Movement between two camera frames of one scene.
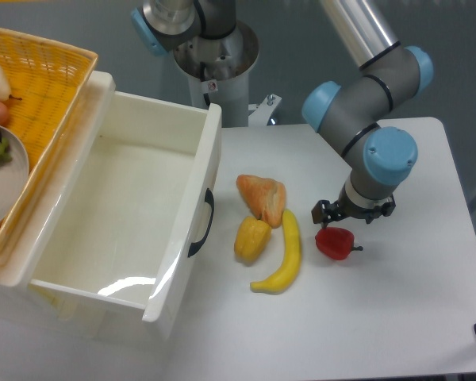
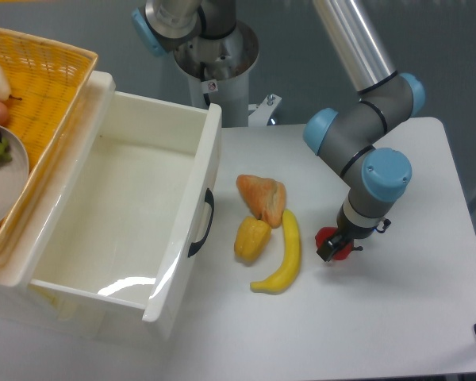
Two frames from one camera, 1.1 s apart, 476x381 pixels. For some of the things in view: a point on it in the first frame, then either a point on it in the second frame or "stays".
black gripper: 325,212 → 334,244
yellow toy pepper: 251,236 stays
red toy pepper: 336,242 stays
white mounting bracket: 263,110 stays
